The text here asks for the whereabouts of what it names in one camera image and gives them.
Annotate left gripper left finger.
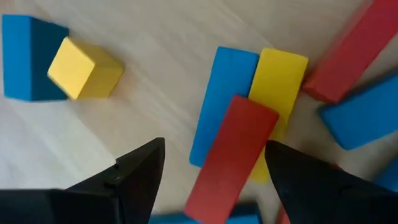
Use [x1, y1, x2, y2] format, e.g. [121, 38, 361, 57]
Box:
[0, 137, 165, 224]

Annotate yellow wooden cube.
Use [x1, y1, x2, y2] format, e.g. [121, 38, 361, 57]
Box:
[47, 36, 125, 100]

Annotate red wooden block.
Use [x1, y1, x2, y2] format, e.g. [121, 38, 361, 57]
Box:
[275, 205, 292, 224]
[183, 95, 280, 224]
[302, 0, 398, 104]

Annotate yellow wooden block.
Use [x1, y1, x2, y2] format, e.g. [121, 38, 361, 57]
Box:
[248, 47, 309, 185]

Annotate thick blue wooden block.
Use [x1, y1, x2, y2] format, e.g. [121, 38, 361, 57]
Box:
[1, 14, 70, 102]

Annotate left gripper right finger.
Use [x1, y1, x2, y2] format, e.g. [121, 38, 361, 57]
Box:
[264, 139, 398, 224]

